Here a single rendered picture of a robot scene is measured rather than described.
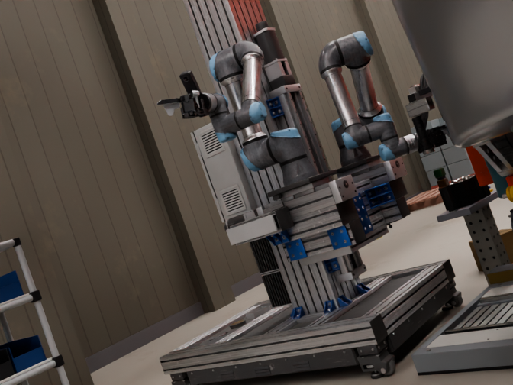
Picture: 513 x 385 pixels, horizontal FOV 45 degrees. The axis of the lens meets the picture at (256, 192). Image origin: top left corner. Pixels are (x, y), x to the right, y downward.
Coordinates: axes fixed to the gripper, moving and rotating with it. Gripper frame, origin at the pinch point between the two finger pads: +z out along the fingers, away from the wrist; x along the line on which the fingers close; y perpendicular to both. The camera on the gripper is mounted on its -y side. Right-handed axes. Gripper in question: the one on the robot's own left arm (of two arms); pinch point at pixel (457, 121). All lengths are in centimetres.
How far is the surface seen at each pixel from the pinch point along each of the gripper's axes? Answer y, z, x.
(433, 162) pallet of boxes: 32, 222, -707
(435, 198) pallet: 75, 159, -560
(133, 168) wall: -67, -174, -317
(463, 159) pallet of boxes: 42, 258, -676
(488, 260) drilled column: 67, 7, -41
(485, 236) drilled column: 56, 9, -39
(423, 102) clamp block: -10.2, -21.7, 30.0
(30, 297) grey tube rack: 9, -193, -8
